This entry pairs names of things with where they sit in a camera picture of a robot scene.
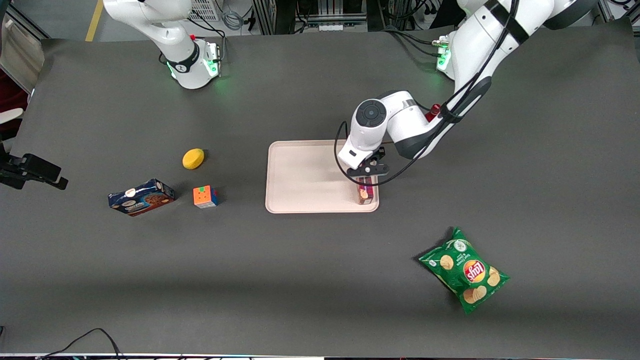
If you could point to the green chips bag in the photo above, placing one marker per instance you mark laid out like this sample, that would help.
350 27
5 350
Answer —
465 272

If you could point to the dark red cloth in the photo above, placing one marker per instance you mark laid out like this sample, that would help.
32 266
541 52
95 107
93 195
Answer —
12 92

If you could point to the beige board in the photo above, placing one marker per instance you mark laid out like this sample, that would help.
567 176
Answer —
17 50

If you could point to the beige plastic tray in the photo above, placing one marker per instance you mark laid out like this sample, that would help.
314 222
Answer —
300 175

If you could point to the aluminium frame post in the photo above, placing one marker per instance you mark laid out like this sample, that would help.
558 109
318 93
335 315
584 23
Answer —
612 10

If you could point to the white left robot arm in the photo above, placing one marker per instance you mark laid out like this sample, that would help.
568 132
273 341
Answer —
480 40

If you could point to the red drink bottle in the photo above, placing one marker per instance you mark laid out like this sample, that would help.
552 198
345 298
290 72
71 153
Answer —
434 111

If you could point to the red cookie box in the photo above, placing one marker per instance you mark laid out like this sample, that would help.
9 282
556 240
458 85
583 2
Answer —
365 196

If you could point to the aluminium equipment rack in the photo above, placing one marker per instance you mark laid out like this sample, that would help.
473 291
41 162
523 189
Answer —
310 12

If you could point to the blue cookie box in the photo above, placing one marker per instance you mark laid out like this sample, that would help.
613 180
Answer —
142 199

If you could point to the white perforated box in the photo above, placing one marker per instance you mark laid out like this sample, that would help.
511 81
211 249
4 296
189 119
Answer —
204 9

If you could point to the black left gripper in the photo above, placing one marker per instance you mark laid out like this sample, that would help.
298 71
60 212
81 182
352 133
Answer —
380 154

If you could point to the white power strip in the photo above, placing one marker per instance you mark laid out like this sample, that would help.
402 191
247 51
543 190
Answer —
331 27

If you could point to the orange puzzle cube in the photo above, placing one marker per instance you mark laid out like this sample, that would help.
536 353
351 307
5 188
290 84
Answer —
204 197

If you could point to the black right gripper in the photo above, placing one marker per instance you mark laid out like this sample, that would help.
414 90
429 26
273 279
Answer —
5 168

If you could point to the white rounded object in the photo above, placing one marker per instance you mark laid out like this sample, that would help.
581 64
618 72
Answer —
10 116

